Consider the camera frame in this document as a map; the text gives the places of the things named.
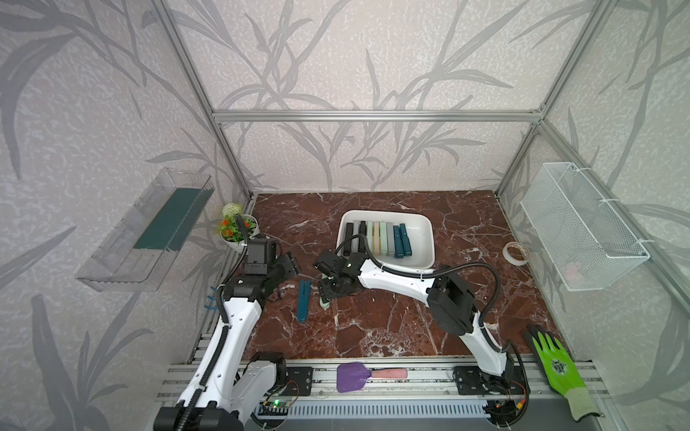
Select dark teal pliers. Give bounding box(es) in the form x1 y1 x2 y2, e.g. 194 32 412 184
399 224 413 257
296 279 312 323

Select beige pliers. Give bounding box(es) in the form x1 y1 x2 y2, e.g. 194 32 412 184
372 222 381 256

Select mint green pliers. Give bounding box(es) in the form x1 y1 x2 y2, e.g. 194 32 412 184
367 221 375 254

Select pale green pliers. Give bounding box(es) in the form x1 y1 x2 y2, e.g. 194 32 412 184
379 221 388 256

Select white rectangular storage tray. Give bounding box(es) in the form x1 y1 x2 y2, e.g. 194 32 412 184
336 209 437 270

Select light green pliers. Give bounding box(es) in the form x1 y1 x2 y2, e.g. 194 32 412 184
319 296 331 310

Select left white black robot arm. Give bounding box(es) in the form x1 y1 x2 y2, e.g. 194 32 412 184
153 237 300 430

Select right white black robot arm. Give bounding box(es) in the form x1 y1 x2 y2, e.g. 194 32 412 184
314 250 508 378

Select potted artificial flower plant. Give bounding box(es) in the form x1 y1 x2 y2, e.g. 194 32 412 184
218 203 260 253

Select purple pink spatula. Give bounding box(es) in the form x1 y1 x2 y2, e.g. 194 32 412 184
336 362 408 393

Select clear tape roll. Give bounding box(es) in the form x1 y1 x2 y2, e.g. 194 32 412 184
502 242 530 267

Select green white work glove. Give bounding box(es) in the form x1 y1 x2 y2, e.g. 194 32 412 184
523 324 601 422

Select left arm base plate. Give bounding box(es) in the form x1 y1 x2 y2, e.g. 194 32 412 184
272 366 314 397

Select clear plastic wall shelf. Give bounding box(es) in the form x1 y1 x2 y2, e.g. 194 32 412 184
75 168 215 293

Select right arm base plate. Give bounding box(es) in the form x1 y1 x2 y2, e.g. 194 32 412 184
452 364 526 396

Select white wire mesh basket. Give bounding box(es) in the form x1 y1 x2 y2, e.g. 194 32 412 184
521 162 650 292

